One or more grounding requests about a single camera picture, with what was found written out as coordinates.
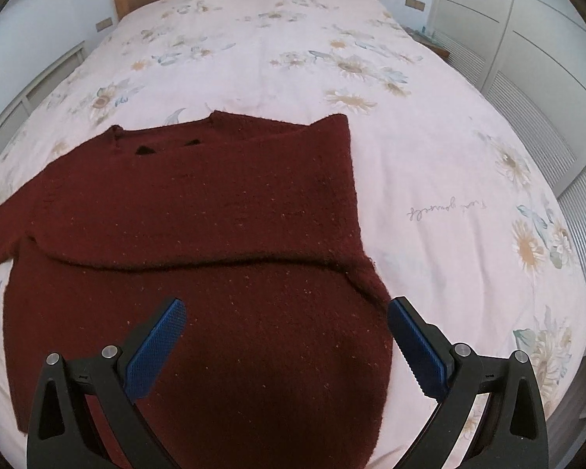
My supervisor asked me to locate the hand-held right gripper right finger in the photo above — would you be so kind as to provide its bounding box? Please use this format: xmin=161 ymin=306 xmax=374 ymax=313
xmin=387 ymin=295 xmax=550 ymax=469

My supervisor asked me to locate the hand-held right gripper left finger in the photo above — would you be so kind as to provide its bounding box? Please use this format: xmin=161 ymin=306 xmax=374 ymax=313
xmin=25 ymin=297 xmax=189 ymax=469

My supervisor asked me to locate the dark red towel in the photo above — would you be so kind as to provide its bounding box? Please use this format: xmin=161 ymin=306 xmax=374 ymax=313
xmin=0 ymin=111 xmax=394 ymax=469

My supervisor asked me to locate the wooden nightstand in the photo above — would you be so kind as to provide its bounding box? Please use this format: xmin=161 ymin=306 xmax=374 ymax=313
xmin=405 ymin=27 xmax=451 ymax=62

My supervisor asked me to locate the pink floral duvet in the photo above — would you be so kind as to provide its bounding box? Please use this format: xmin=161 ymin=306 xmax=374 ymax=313
xmin=0 ymin=0 xmax=586 ymax=469

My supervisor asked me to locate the white louvered wardrobe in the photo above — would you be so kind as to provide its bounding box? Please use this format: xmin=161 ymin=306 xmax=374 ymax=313
xmin=427 ymin=0 xmax=586 ymax=353

